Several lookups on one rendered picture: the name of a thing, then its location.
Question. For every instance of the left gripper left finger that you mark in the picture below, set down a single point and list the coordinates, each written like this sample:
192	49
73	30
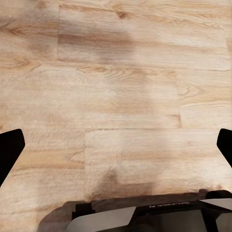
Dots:
11	145

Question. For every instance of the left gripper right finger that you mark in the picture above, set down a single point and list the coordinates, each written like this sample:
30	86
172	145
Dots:
224	143

